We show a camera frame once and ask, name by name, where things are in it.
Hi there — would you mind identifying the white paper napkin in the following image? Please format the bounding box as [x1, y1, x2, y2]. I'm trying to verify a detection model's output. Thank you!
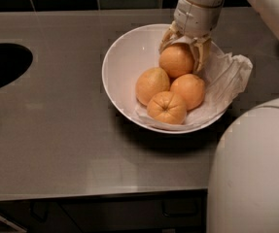
[131, 43, 253, 133]

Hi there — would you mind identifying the black drawer handle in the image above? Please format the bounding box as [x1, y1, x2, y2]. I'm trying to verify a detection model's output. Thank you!
[161, 199, 199, 217]

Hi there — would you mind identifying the dark cabinet drawer front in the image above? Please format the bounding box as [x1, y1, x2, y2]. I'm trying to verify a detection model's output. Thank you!
[59, 191, 209, 233]

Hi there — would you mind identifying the black round object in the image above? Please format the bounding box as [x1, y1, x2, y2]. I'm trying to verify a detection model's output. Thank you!
[0, 43, 33, 88]

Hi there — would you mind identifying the white ceramic bowl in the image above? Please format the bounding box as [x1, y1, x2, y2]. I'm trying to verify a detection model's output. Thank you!
[102, 24, 229, 134]

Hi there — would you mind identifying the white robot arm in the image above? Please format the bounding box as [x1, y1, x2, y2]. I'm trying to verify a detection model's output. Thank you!
[206, 0, 279, 233]

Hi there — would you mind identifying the orange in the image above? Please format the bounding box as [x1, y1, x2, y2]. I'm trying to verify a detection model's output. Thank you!
[135, 67, 170, 106]
[170, 74, 205, 111]
[147, 91, 187, 124]
[158, 43, 194, 79]

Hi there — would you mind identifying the black cabinet handle left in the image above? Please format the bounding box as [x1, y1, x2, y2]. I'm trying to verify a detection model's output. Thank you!
[30, 201, 49, 223]

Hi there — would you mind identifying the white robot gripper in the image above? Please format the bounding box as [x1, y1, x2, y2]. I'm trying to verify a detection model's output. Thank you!
[158, 0, 223, 73]

